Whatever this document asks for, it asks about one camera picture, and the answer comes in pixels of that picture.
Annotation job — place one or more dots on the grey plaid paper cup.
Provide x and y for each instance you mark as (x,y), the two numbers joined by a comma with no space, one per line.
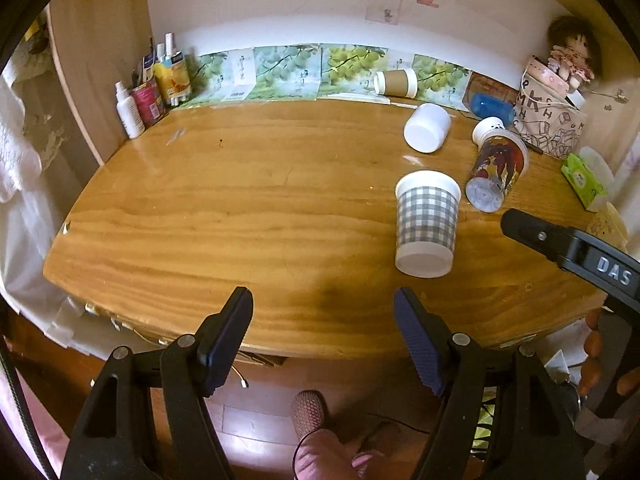
(427,222)

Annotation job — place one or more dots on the person's right hand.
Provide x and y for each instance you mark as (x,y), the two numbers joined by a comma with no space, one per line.
(592,346)

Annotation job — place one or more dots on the white plastic container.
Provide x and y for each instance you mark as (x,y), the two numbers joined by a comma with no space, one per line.
(600,162)

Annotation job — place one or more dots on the green tissue pack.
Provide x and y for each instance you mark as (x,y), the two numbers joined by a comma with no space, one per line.
(582,180)

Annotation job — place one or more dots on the red printed paper cup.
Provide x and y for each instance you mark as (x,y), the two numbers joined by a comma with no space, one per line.
(497,170)

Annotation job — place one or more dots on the white squeeze bottle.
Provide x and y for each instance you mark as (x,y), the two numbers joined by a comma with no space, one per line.
(131,112)

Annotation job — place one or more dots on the white spray bottle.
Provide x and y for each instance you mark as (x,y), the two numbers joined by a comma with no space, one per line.
(169,44)

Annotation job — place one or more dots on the brown haired doll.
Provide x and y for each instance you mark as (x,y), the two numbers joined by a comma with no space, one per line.
(570,55)

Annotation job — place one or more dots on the wooden cabinet side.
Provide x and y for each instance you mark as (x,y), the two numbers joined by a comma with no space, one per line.
(95,60)

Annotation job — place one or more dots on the plain white cup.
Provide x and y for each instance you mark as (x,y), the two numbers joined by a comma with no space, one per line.
(427,127)

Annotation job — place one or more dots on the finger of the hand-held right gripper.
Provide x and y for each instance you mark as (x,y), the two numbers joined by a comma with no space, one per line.
(537,235)

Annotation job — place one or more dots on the blue plastic object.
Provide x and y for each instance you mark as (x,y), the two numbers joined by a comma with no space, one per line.
(492,109)

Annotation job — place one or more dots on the person's pink trouser leg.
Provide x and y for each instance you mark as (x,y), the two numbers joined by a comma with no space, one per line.
(325,455)

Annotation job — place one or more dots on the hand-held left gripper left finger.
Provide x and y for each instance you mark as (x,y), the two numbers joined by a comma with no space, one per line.
(225,342)

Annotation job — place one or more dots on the small white dotted cup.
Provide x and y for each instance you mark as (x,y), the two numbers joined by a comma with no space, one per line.
(487,127)

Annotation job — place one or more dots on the white cloth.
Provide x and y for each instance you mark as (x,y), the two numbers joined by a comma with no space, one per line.
(20,160)

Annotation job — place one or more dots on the letter printed paper bag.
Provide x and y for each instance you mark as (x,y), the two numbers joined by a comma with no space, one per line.
(550,125)

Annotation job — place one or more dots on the pink mesh slipper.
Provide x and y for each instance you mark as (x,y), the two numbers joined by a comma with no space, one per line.
(309,412)

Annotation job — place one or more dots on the clear wall sticker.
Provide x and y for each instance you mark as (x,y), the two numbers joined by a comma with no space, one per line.
(385,7)

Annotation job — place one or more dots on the pink can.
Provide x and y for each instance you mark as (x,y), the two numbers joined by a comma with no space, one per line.
(147,102)

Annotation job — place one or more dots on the brown paper cup white lid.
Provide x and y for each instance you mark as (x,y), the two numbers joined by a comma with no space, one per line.
(395,82)

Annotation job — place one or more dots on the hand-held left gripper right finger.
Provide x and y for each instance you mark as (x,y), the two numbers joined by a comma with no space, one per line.
(417,342)

